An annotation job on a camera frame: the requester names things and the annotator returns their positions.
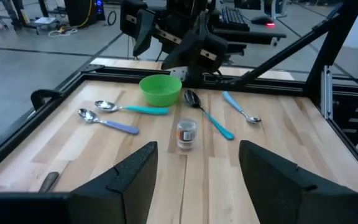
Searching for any teal-handled black spoon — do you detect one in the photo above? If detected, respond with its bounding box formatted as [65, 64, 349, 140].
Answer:
[183, 89, 235, 141]

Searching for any white floor cable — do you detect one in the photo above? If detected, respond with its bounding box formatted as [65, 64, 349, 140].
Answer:
[47, 27, 78, 39]

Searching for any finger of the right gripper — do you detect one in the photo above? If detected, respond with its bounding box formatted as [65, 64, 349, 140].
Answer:
[160, 29, 208, 71]
[132, 8, 157, 58]

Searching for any black frame clamp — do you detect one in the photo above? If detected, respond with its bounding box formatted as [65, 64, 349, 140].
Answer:
[30, 89, 63, 111]

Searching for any dark black metal spoon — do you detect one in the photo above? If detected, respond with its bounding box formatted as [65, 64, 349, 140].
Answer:
[38, 171, 60, 193]

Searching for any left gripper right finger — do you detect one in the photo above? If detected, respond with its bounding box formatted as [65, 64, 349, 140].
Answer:
[238, 139, 357, 224]

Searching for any black keyboard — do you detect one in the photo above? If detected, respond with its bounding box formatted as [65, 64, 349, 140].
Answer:
[221, 6, 251, 32]

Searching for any purple-handled silver spoon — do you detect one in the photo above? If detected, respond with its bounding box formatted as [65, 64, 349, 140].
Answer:
[78, 108, 140, 135]

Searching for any black aluminium table frame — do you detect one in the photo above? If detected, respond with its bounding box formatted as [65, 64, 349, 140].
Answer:
[0, 0, 358, 187]

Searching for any light-blue-handled silver spoon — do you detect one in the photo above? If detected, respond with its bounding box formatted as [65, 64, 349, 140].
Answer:
[222, 90, 262, 124]

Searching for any green plastic bowl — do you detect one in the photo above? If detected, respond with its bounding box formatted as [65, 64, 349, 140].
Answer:
[139, 73, 183, 108]

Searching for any black computer mouse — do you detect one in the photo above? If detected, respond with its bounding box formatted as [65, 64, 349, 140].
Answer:
[250, 15, 276, 28]

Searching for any black desk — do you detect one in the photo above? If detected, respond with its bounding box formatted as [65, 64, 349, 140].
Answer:
[9, 0, 60, 31]

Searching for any small clear glass jar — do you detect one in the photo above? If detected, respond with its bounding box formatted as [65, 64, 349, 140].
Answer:
[177, 118, 198, 150]

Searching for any black cable coil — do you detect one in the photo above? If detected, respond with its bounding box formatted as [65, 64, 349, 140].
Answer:
[107, 10, 117, 27]

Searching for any teal-handled silver spoon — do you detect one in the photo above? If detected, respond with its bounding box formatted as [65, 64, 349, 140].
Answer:
[94, 100, 170, 116]

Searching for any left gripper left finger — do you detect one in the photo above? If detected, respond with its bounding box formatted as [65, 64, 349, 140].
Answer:
[68, 141, 159, 224]

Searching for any computer tower blue light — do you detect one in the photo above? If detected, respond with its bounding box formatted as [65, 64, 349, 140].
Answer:
[63, 0, 106, 28]

